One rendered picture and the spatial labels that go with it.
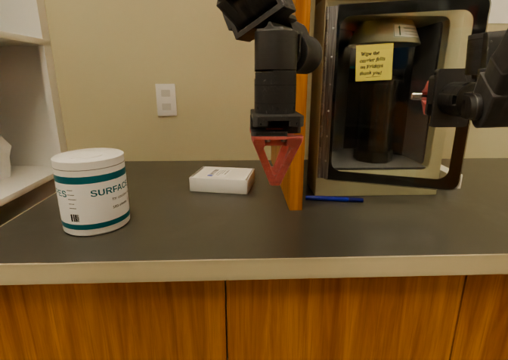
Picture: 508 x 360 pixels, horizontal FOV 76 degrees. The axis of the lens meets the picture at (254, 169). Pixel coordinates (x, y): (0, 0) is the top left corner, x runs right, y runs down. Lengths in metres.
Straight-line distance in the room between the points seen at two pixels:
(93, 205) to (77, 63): 0.75
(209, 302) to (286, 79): 0.43
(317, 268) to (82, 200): 0.45
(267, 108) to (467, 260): 0.45
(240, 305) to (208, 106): 0.78
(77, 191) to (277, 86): 0.43
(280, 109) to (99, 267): 0.40
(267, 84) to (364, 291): 0.43
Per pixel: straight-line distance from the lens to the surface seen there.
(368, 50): 0.80
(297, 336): 0.71
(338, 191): 0.87
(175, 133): 1.26
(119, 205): 0.71
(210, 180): 0.87
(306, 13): 0.72
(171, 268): 0.59
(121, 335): 0.74
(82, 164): 0.67
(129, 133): 1.30
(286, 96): 0.44
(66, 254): 0.67
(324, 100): 0.80
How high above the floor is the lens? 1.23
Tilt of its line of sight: 15 degrees down
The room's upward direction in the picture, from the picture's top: straight up
